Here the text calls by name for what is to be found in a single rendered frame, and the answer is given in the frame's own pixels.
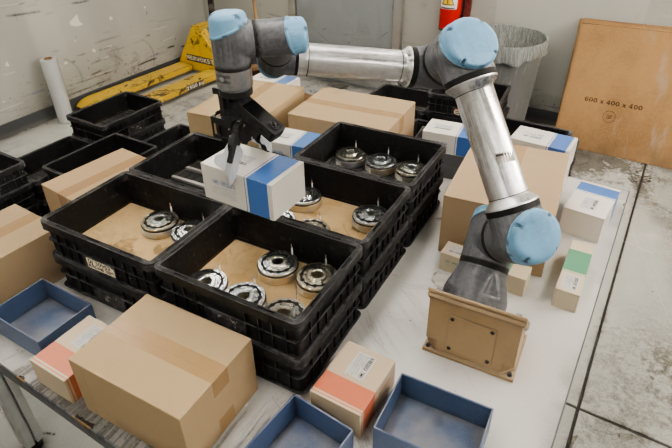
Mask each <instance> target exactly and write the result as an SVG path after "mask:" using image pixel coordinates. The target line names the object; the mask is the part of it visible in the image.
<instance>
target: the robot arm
mask: <svg viewBox="0 0 672 448"><path fill-rule="evenodd" d="M208 25H209V39H210V42H211V48H212V55H213V62H214V68H215V75H216V82H217V86H214V87H212V92H213V94H217V95H218V100H219V107H220V110H218V111H216V112H215V114H213V115H212V116H210V118H211V124H212V131H213V137H214V138H216V139H219V140H221V141H223V142H227V143H228V144H227V145H226V147H225V150H224V152H223V153H221V154H217V155H216V156H215V158H214V163H215V164H216V165H217V166H219V167H220V168H221V169H223V170H224V171H225V172H226V181H227V186H231V185H232V184H233V182H234V181H235V180H236V174H237V171H238V165H239V161H240V159H241V158H242V154H243V151H242V149H241V147H240V144H241V143H242V144H244V145H247V144H248V142H249V141H252V142H254V143H256V144H258V145H260V146H261V148H262V149H263V150H264V151H266V152H271V153H272V145H271V142H273V141H274V140H276V139H277V138H279V137H280V136H281V135H282V133H283V132H284V130H285V126H284V125H283V124H282V123H280V122H279V121H278V120H277V119H276V118H275V117H273V116H272V115H271V114H270V113H269V112H268V111H267V110H265V109H264V108H263V107H262V106H261V105H260V104H258V103H257V102H256V101H255V100H254V99H253V98H252V97H250V96H251V95H252V94H253V86H252V85H253V75H252V66H251V58H256V59H257V65H258V69H259V71H260V72H261V73H262V74H263V75H264V76H265V77H267V78H270V79H277V78H280V77H282V76H284V75H296V76H309V77H324V78H339V79H354V80H369V81H384V82H398V83H400V84H401V85H402V86H403V87H408V88H422V89H444V90H445V93H446V94H447V95H449V96H451V97H453V98H455V101H456V104H457V107H458V110H459V113H460V116H461V119H462V122H463V125H464V128H465V131H466V134H467V137H468V140H469V143H470V146H471V149H472V152H473V155H474V158H475V161H476V164H477V167H478V170H479V173H480V176H481V179H482V182H483V185H484V188H485V191H486V194H487V197H488V200H489V204H485V205H481V206H479V207H477V208H476V209H475V211H474V213H473V216H472V217H471V219H470V226H469V229H468V232H467V236H466V239H465V242H464V246H463V249H462V252H461V256H460V259H459V262H458V265H457V267H456V268H455V269H454V271H453V272H452V274H451V275H450V277H449V278H448V279H447V281H446V282H445V284H444V286H443V290H442V291H443V292H446V293H450V294H453V295H456V296H459V297H462V298H465V299H468V300H471V301H474V302H478V303H481V304H484V305H487V306H490V307H493V308H496V309H499V310H502V311H505V312H506V308H507V282H506V281H507V276H508V272H509V269H510V265H511V264H519V265H522V266H530V265H537V264H541V263H544V262H546V261H547V260H549V259H550V258H551V257H552V256H553V255H554V254H555V252H556V250H557V248H558V247H559V244H560V240H561V230H560V226H559V223H558V221H557V219H556V218H555V217H554V216H553V215H552V214H550V213H549V212H548V211H546V210H544V209H543V208H542V205H541V202H540V199H539V196H538V195H536V194H534V193H532V192H530V191H529V190H528V187H527V184H526V181H525V178H524V175H523V172H522V169H521V166H520V163H519V160H518V157H517V154H516V151H515V148H514V145H513V142H512V138H511V135H510V132H509V129H508V126H507V123H506V120H505V117H504V114H503V111H502V108H501V105H500V102H499V99H498V96H497V93H496V90H495V87H494V82H495V80H496V78H497V76H498V72H497V69H496V66H495V63H494V59H495V58H496V55H497V52H498V39H497V36H496V34H495V32H494V31H493V29H492V28H491V27H490V26H489V25H488V24H487V23H485V22H483V21H481V20H479V19H477V18H473V17H463V18H459V19H457V20H455V21H453V22H452V23H450V24H449V25H447V26H446V27H444V28H443V30H442V31H441V33H440V34H439V35H438V36H437V37H436V38H435V39H434V40H433V41H432V42H431V43H429V44H427V45H423V46H407V47H406V48H405V49H403V50H397V49H384V48H371V47H358V46H345V45H333V44H320V43H309V39H308V30H307V25H306V22H305V20H304V18H303V17H301V16H292V17H288V16H284V17H277V18H266V19H255V20H251V19H248V20H247V17H246V14H245V12H244V11H243V10H240V9H222V10H217V11H214V12H212V13H211V14H210V15H209V18H208ZM218 114H220V115H218ZM216 115H218V116H216ZM214 123H216V129H217V134H216V133H215V130H214Z"/></svg>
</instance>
